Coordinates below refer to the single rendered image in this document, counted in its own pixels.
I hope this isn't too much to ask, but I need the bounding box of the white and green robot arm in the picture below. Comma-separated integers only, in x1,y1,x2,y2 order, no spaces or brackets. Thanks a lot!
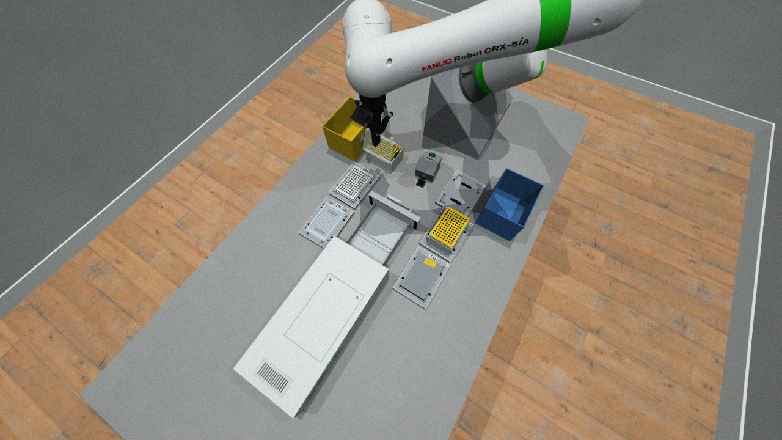
343,0,643,103

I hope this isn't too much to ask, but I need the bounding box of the blue bin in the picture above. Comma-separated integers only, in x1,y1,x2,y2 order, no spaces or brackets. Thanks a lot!
475,168,544,241

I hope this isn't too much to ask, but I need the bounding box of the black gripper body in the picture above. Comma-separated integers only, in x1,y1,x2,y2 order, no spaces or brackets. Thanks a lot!
359,94,387,116

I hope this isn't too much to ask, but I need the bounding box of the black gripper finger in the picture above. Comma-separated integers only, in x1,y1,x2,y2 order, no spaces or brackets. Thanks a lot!
372,106,393,147
355,97,374,145

